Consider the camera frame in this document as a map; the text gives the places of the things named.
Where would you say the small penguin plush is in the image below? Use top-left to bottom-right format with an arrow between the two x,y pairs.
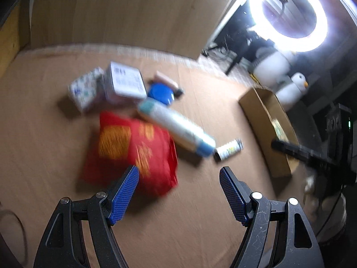
276,73 -> 309,107

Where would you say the pink and black item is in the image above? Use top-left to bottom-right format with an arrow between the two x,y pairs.
154,71 -> 185,98

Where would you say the white tube with teal caps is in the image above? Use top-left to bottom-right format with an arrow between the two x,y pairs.
137,100 -> 216,157

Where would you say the red snack packet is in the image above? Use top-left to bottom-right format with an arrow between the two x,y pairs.
78,111 -> 179,197

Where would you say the large penguin plush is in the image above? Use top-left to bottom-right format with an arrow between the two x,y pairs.
252,46 -> 296,88

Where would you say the star-printed white tissue pack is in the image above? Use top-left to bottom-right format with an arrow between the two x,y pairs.
68,67 -> 105,114

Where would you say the white ring light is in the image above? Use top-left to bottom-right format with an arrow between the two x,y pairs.
248,0 -> 336,52

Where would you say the wooden panel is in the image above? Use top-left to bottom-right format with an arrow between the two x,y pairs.
29,0 -> 243,62

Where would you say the yellow packet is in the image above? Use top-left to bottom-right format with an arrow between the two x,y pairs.
269,119 -> 293,143

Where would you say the dark cable loop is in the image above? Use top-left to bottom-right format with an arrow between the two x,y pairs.
0,207 -> 28,266

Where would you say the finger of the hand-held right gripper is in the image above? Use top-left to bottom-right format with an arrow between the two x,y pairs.
271,140 -> 335,170

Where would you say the cardboard box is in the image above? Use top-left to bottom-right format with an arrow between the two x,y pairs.
238,87 -> 300,178

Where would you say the white tin box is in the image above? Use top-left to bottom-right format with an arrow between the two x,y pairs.
103,61 -> 148,104

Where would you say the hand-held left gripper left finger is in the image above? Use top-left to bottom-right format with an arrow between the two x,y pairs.
33,165 -> 140,268

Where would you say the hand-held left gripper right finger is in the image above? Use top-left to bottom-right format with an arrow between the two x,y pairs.
219,166 -> 325,268

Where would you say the black tripod stand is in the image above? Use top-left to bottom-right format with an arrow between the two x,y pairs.
201,31 -> 268,74

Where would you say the small white bottle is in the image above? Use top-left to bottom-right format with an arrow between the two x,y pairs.
213,138 -> 244,162

